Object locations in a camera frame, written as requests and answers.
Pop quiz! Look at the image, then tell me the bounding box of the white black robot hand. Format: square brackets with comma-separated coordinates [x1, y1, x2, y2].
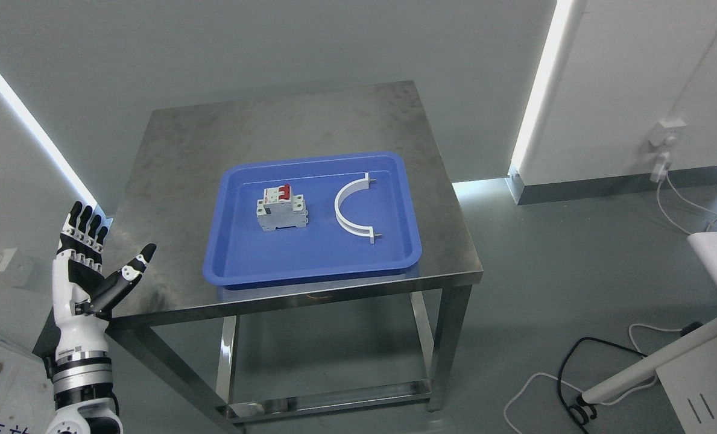
[52, 201, 157, 362]

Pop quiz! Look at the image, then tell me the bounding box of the white circuit breaker red switch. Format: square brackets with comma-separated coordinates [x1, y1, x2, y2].
[256, 183, 309, 231]

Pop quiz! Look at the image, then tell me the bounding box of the stainless steel table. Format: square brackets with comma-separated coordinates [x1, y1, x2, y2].
[33, 81, 484, 434]

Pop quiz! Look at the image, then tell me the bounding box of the blue plastic tray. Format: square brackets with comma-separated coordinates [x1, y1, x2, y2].
[202, 151, 423, 289]

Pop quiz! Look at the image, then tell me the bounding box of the white power plug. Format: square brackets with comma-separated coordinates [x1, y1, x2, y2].
[649, 151, 672, 183]

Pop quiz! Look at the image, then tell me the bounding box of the white desk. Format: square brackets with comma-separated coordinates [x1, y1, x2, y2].
[580, 231, 717, 406]

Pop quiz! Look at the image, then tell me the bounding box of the white wall switch box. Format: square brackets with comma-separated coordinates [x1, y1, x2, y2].
[0, 248, 35, 288]

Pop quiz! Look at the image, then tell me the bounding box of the white curved bracket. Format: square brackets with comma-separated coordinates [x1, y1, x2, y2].
[334, 172, 384, 245]

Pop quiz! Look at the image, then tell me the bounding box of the black cable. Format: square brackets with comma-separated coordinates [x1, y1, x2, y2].
[557, 322, 704, 434]

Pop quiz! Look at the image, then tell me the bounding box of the white wall socket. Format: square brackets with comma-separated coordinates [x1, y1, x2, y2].
[648, 118, 687, 148]

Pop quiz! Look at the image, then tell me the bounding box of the white cable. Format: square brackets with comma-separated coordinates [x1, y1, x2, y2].
[656, 171, 717, 236]

